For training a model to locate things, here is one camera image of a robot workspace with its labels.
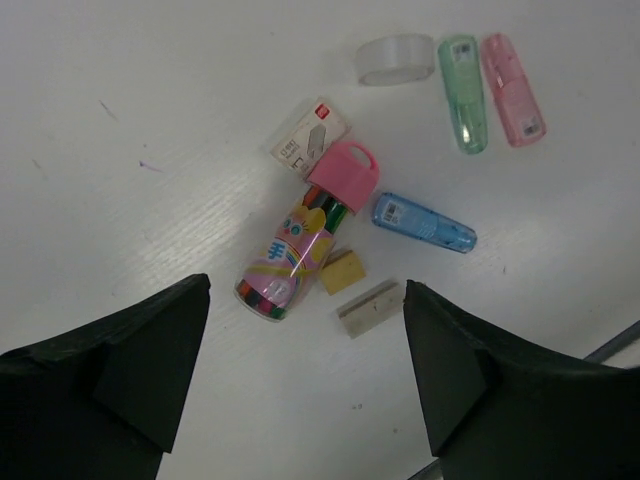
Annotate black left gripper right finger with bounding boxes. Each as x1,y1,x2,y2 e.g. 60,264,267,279
404,281,639,479

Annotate pink-capped marker tube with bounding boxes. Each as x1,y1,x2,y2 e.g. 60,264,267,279
234,141,380,322

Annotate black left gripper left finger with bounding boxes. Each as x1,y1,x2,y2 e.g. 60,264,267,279
1,274,210,479

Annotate white staples box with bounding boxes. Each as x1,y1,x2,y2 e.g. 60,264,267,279
264,96,351,180

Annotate white grey eraser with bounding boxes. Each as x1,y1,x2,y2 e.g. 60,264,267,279
337,280,405,339

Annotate pink correction tape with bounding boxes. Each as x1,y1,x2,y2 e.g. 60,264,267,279
480,33,547,148

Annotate yellow eraser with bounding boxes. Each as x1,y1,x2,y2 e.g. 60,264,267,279
319,249,366,296

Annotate green correction tape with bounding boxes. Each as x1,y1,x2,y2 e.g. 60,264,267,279
437,34,488,155

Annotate blue correction tape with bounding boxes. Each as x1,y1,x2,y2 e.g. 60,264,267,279
371,192,477,254

